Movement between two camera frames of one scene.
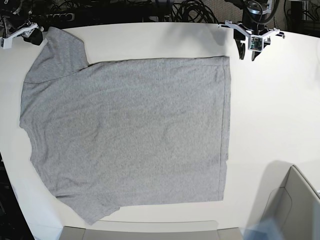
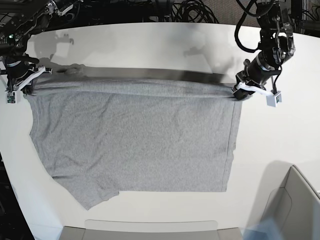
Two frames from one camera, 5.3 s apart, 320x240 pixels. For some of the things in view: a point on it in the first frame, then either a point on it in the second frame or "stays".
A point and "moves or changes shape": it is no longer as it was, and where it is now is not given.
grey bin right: (284, 195) stays
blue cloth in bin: (267, 229) stays
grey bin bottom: (159, 230) stays
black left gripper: (36, 37) to (16, 68)
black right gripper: (254, 21) to (255, 74)
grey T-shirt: (107, 134) moves or changes shape
